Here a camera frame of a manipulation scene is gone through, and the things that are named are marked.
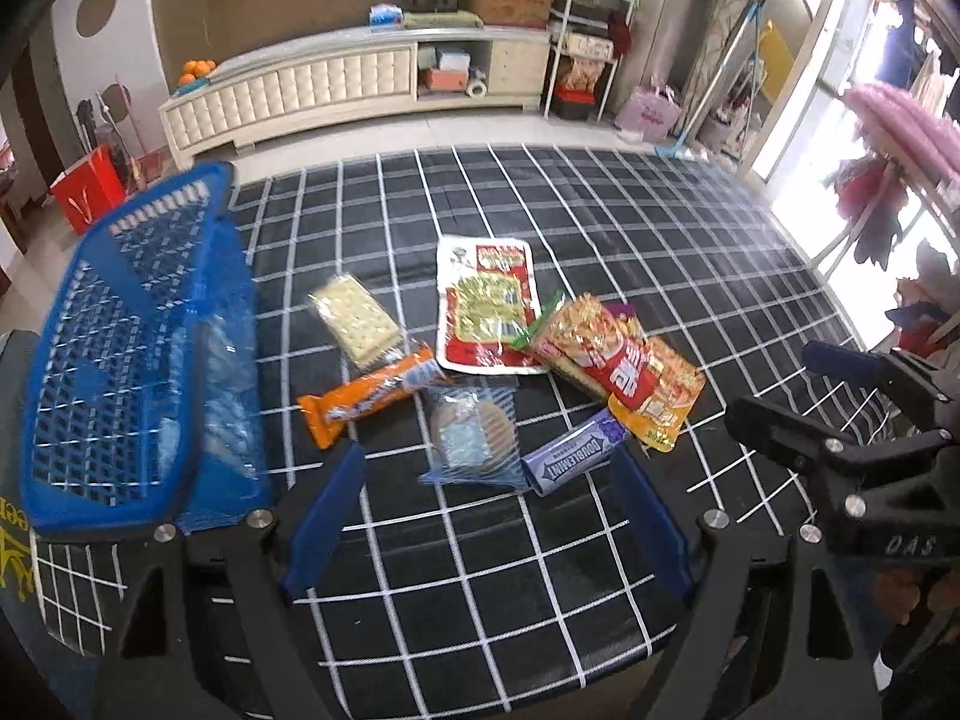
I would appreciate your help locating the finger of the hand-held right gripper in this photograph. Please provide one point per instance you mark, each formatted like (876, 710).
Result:
(784, 439)
(840, 362)

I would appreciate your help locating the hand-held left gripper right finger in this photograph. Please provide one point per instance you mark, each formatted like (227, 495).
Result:
(654, 529)

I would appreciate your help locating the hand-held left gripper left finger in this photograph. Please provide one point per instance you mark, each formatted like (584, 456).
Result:
(322, 521)

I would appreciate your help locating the purple gum packet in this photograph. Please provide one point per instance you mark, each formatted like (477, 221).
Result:
(570, 459)

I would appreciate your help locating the orange biscuit packet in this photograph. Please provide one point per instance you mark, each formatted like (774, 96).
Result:
(360, 399)

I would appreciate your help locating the red and orange snack bag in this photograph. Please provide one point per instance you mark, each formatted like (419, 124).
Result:
(637, 382)

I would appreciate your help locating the clear striped cookie packet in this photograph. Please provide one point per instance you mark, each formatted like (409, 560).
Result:
(469, 436)

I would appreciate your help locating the blue plastic basket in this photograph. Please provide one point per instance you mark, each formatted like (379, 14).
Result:
(112, 360)

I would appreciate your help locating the person's right hand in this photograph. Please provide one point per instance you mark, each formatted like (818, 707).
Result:
(900, 607)

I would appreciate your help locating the black grid tablecloth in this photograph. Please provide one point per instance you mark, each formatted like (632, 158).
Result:
(465, 585)

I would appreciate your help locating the clear cracker packet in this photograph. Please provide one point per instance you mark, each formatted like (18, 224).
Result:
(352, 322)

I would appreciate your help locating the white and red snack packet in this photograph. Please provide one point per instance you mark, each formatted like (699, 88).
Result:
(484, 307)

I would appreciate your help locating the person's grey printed shirt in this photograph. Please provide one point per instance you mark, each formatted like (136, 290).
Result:
(16, 480)

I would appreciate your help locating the pink gift bag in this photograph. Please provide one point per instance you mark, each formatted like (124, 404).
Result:
(649, 114)

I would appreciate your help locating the patterned curtain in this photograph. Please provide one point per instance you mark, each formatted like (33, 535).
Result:
(742, 22)

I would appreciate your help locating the black and red box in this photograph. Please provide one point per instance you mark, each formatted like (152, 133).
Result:
(576, 103)

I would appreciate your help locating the orange snack bag on rack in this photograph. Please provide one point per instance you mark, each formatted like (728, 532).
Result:
(585, 73)

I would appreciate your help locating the small red box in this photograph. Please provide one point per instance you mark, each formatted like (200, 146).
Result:
(146, 167)

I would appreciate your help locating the dark red garment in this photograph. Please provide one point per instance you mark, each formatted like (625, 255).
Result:
(619, 31)

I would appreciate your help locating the red paper bag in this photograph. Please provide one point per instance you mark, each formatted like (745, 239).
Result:
(86, 191)

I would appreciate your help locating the cream tv cabinet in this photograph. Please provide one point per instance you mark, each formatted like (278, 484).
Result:
(300, 97)

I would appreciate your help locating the white metal rack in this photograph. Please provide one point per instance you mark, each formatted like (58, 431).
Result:
(592, 7)

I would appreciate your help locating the white tape roll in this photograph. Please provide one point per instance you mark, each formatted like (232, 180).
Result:
(476, 87)

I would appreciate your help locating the flat red box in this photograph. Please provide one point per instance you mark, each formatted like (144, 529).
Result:
(444, 79)

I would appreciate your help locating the pile of oranges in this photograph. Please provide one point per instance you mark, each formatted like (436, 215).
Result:
(196, 73)

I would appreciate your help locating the light blue box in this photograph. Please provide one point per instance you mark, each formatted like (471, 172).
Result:
(454, 58)

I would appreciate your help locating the brown cardboard box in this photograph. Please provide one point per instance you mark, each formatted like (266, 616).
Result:
(510, 4)

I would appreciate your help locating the blue tissue box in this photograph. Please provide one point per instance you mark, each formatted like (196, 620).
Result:
(386, 16)

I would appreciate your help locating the folded green cloth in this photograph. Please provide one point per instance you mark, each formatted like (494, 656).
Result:
(442, 19)

